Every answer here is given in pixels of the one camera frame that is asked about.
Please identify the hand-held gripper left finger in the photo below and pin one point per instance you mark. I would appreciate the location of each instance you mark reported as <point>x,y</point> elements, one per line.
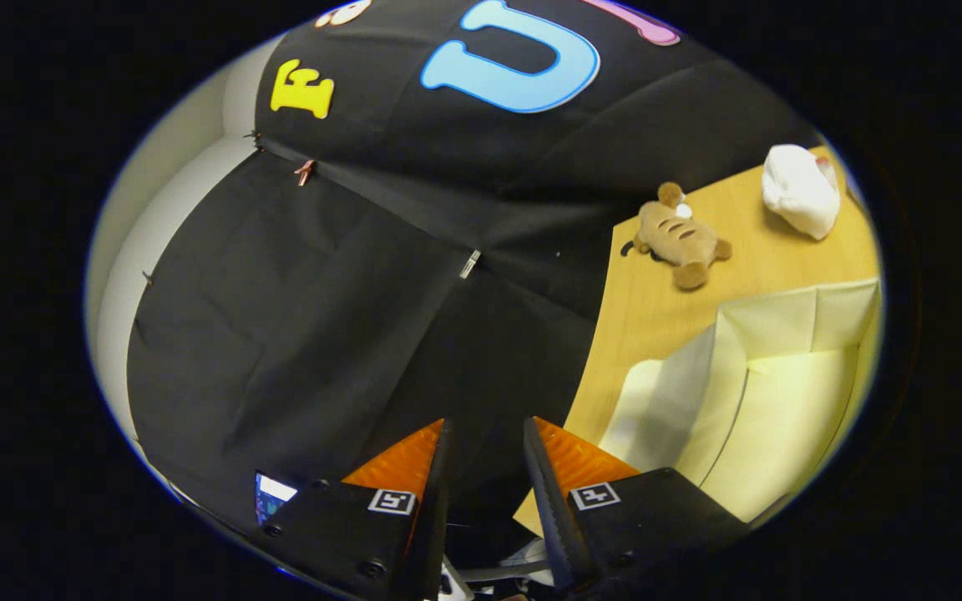
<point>435,517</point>

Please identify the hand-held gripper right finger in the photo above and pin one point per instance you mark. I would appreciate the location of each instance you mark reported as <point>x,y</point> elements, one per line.
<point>552,517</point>

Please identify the beige fabric storage box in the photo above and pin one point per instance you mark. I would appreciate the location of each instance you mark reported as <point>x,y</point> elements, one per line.
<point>782,409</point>

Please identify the black backdrop cloth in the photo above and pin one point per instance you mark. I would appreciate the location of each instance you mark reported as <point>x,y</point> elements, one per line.
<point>322,334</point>

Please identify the brown striped plush toy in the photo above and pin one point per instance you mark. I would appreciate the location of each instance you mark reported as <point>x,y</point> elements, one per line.
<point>681,238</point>

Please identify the white plush toy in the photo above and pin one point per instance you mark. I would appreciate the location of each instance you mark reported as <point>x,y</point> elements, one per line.
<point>798,192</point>

